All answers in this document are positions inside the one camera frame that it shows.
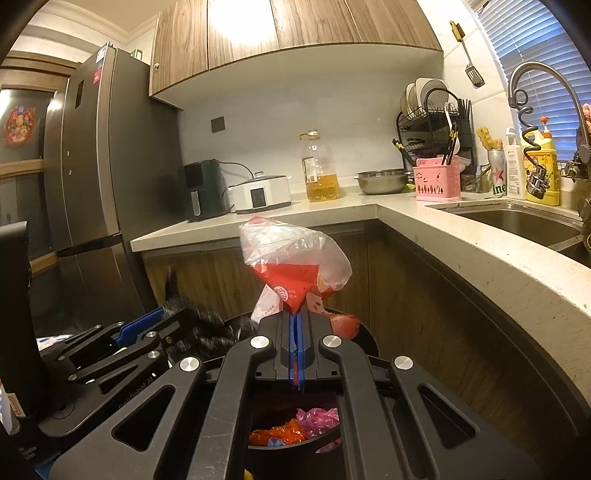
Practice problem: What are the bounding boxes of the black plastic bag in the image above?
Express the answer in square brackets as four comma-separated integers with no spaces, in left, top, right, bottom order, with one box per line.
[162,269,259,363]

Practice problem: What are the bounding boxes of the orange red plastic bag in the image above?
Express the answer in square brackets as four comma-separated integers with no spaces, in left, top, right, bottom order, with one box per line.
[249,418,307,447]

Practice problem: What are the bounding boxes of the red white plastic bag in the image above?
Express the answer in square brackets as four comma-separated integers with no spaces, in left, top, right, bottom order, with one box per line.
[239,217,361,339]

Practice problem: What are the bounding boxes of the pink plastic bag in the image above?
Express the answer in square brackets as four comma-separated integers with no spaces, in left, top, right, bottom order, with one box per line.
[296,408,339,440]

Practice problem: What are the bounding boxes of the black round trash bin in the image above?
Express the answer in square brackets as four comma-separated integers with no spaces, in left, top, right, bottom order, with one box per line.
[221,313,380,480]

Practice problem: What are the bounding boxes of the steel kitchen sink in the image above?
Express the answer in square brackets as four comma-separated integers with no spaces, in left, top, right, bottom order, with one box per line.
[434,200,590,268]

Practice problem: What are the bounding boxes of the chrome kitchen faucet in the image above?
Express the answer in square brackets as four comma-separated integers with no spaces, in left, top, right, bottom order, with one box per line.
[507,61,591,250]

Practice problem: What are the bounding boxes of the wooden lower cabinets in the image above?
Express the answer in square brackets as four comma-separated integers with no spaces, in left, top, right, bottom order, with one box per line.
[328,220,589,471]

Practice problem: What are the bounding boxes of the black air fryer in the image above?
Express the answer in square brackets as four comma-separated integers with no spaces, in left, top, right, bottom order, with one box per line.
[179,159,228,222]

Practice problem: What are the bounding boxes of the dark grey refrigerator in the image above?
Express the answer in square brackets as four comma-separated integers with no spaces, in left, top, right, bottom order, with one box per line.
[43,44,184,330]

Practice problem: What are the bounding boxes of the white electric cooker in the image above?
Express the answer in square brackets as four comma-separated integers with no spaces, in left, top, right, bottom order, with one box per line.
[228,175,291,214]

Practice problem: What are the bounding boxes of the stainless steel bowl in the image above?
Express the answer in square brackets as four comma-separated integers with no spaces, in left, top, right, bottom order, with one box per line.
[356,169,408,195]

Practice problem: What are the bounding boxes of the pink utensil basket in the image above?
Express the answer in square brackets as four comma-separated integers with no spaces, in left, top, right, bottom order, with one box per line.
[413,156,461,202]

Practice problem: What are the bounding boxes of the cooking oil bottle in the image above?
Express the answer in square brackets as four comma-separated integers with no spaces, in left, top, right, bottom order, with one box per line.
[298,130,341,202]

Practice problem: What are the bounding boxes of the wooden glass door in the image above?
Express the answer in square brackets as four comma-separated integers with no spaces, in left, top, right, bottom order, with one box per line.
[1,51,78,337]

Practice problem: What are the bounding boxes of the wooden upper cabinet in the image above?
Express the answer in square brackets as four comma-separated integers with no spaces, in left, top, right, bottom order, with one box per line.
[149,1,444,109]

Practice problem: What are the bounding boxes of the white soap bottle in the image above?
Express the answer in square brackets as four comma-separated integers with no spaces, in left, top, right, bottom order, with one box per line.
[504,128,526,200]

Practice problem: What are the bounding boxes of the black dish rack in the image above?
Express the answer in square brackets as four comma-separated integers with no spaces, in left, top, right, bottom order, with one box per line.
[393,77,477,174]

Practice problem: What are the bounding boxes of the yellow detergent bottle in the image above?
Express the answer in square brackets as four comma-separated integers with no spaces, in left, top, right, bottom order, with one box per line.
[522,116,561,206]

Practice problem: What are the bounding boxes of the hanging metal spatula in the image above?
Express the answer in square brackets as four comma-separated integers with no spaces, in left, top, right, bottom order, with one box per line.
[450,21,485,89]

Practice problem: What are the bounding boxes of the pink dish cloth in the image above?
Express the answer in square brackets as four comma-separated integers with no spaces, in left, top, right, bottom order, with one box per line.
[582,103,591,135]

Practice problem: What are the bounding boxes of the window blinds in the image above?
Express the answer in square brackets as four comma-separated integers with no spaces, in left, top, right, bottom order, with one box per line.
[469,0,591,163]

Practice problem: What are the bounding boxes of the brown wall socket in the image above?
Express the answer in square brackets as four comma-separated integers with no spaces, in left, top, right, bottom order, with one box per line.
[211,116,225,133]

